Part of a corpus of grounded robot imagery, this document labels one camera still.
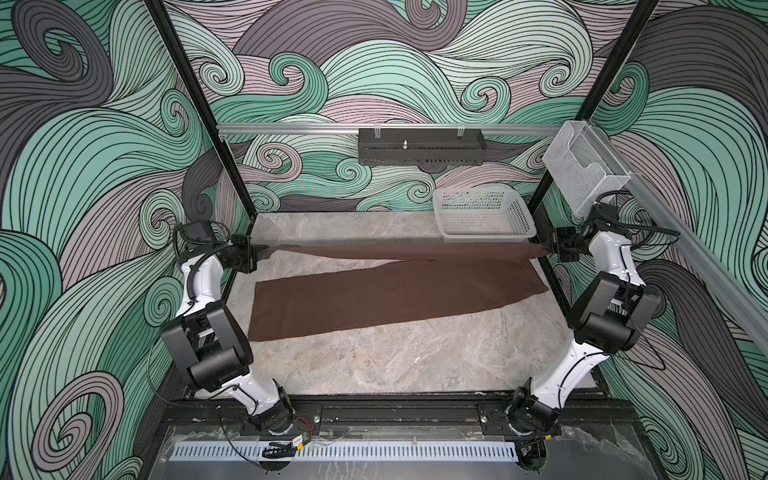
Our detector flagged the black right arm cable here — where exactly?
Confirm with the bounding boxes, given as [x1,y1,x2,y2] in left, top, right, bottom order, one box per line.
[595,189,682,250]

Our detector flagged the brown trousers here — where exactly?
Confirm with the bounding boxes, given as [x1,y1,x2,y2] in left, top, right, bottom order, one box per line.
[248,242,548,341]

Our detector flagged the white slotted cable duct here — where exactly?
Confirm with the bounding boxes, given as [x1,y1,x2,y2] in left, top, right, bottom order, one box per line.
[169,440,518,463]

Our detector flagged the white plastic laundry basket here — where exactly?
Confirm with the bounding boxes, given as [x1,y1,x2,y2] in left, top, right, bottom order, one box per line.
[433,187,537,242]

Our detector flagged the black perforated metal tray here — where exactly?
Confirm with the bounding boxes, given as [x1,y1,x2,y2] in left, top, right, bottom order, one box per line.
[357,127,488,172]

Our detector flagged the aluminium rail back wall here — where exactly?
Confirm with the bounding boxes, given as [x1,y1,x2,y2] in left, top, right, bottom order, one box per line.
[217,122,562,138]

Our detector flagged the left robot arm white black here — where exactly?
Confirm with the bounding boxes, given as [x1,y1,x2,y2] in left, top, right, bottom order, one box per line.
[161,220,295,434]

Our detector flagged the clear acrylic wall holder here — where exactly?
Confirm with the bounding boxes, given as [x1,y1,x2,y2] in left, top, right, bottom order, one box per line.
[543,121,630,218]

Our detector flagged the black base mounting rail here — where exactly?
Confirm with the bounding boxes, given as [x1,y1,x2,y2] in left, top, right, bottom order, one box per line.
[161,392,637,436]

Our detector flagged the aluminium rail right wall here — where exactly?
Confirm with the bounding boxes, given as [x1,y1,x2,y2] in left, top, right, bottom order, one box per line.
[597,129,767,352]

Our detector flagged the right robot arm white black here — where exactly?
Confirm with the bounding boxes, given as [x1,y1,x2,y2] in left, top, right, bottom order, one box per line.
[506,202,662,435]

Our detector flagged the black frame post right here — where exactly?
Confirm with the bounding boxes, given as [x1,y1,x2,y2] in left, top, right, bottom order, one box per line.
[527,0,661,211]

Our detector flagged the aluminium rail wall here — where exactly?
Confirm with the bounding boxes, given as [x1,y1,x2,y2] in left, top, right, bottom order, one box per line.
[217,122,562,138]
[597,129,767,352]

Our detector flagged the black frame post left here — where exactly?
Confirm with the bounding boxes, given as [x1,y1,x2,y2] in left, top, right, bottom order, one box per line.
[145,0,258,222]

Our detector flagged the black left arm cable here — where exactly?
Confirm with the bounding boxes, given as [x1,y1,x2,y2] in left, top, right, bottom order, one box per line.
[172,221,232,301]

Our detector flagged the black frame post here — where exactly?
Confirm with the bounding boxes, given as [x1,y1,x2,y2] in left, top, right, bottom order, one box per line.
[145,0,258,222]
[527,0,661,211]

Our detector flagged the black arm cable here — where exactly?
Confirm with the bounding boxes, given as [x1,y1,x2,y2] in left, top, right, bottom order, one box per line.
[172,221,232,301]
[595,189,682,250]

